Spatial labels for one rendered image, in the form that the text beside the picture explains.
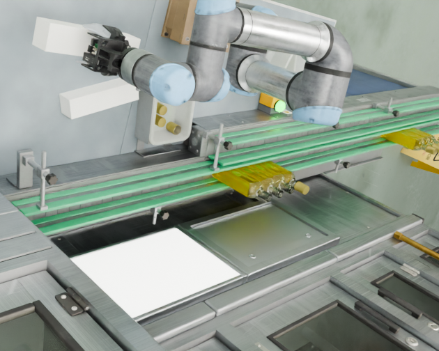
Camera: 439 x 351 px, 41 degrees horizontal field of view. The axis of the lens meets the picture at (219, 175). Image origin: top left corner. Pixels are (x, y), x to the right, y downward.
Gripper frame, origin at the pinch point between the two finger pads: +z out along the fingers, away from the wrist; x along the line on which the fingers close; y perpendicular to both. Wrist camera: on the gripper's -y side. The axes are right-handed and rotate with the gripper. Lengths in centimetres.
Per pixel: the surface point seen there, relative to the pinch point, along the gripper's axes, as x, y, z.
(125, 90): 17.3, -33.7, 28.3
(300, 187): 38, -93, -5
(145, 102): 21, -44, 30
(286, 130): 23, -101, 15
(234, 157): 35, -78, 16
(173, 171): 41, -53, 18
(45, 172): 37.2, -2.1, 11.9
